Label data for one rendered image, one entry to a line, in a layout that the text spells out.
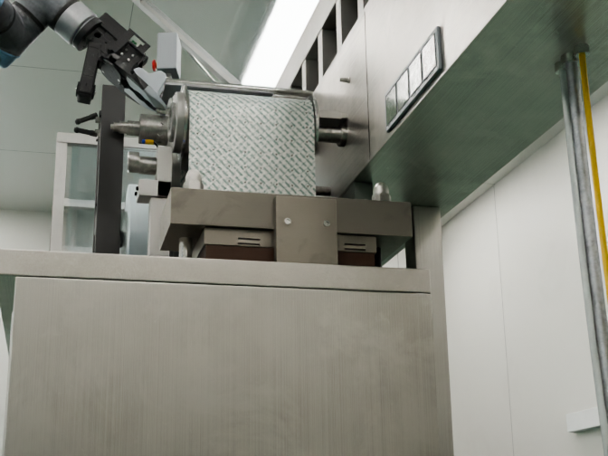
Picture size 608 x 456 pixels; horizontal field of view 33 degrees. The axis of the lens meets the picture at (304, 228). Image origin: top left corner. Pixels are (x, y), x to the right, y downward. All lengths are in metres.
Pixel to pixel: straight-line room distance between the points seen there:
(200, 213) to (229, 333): 0.22
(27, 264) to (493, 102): 0.75
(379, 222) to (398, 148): 0.16
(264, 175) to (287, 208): 0.25
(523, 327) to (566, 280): 0.62
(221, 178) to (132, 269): 0.39
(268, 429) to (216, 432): 0.08
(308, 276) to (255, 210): 0.15
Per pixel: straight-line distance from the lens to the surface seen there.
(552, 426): 6.29
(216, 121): 1.90
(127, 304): 1.51
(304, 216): 1.64
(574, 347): 6.04
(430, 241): 2.08
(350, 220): 1.68
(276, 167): 1.89
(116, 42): 1.96
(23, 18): 1.99
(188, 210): 1.63
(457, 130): 1.73
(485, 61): 1.50
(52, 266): 1.52
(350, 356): 1.56
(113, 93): 2.27
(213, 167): 1.87
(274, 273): 1.56
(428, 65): 1.57
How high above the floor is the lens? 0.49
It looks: 17 degrees up
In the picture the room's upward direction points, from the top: 1 degrees counter-clockwise
